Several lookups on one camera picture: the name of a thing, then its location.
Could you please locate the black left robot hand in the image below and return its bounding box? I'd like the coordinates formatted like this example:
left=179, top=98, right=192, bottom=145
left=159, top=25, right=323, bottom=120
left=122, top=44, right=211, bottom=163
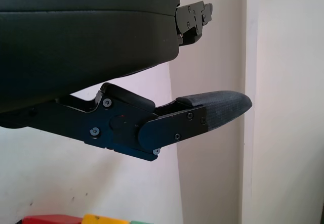
left=0, top=0, right=253, bottom=162

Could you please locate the red wooden block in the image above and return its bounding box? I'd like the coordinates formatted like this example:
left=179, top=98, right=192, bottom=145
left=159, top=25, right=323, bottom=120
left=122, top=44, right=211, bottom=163
left=22, top=214, right=83, bottom=224

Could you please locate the yellow wooden block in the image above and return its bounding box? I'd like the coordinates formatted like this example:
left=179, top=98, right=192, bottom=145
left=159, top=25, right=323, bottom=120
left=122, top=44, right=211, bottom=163
left=81, top=213, right=133, bottom=224

